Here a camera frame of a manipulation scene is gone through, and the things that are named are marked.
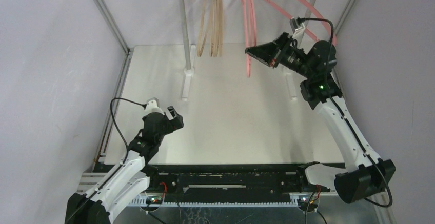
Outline right grey rack pole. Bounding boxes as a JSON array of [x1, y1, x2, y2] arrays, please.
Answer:
[[295, 0, 326, 47]]

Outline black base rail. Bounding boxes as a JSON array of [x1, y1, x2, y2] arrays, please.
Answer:
[[144, 163, 328, 205]]

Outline black cable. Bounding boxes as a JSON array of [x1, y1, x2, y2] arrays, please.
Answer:
[[110, 97, 147, 155], [298, 17, 393, 208]]

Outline grey rack pole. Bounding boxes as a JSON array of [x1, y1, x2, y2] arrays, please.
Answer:
[[295, 0, 326, 47], [179, 0, 192, 71]]

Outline right circuit board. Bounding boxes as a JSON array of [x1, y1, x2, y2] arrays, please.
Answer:
[[298, 187, 321, 213]]

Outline left aluminium frame post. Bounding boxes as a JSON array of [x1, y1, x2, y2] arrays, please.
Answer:
[[93, 0, 130, 54]]

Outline right white rack foot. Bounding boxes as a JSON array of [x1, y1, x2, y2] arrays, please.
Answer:
[[283, 68, 298, 100]]

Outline beige hanger table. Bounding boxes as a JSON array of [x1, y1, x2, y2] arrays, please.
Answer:
[[212, 0, 223, 57]]

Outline right aluminium frame post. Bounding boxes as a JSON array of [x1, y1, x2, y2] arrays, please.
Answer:
[[325, 0, 370, 50]]

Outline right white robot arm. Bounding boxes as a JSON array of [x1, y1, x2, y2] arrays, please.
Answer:
[[245, 32, 396, 203]]

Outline left grey rack pole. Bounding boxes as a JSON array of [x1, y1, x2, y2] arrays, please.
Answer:
[[179, 0, 192, 71]]

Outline aluminium frame post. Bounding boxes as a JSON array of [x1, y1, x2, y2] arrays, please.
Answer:
[[93, 0, 130, 54], [325, 0, 370, 50]]

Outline right black cable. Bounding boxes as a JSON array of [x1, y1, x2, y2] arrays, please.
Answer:
[[298, 17, 393, 208]]

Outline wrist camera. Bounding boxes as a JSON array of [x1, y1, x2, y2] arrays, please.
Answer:
[[289, 17, 306, 39], [145, 97, 164, 115]]

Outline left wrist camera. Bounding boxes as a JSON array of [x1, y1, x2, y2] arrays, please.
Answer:
[[145, 97, 164, 115]]

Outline left circuit board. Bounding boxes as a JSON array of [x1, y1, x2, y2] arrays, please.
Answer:
[[140, 181, 168, 213]]

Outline left black cable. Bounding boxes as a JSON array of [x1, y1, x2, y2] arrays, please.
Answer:
[[110, 97, 147, 155]]

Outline circuit board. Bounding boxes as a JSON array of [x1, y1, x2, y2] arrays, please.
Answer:
[[140, 181, 168, 213], [298, 187, 321, 213]]

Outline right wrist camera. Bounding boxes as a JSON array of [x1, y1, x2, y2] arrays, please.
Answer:
[[289, 17, 306, 39]]

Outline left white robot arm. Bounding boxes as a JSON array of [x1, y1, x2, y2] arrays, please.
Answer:
[[65, 99, 184, 223]]

